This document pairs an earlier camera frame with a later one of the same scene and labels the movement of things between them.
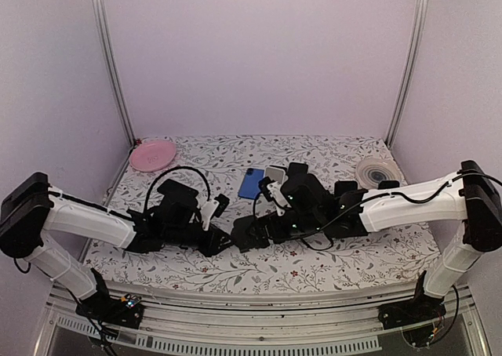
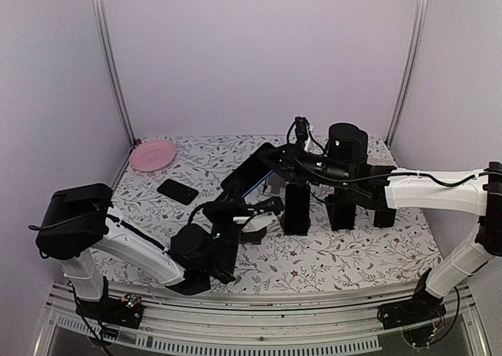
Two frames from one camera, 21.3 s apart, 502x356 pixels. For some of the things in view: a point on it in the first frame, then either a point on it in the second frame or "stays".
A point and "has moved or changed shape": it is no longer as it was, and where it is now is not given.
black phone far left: [176, 192] stays
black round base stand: [249, 232] has moved or changed shape
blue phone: [249, 187] has moved or changed shape
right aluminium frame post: [420, 13] stays
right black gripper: [278, 235] -> [288, 168]
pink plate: [152, 154] stays
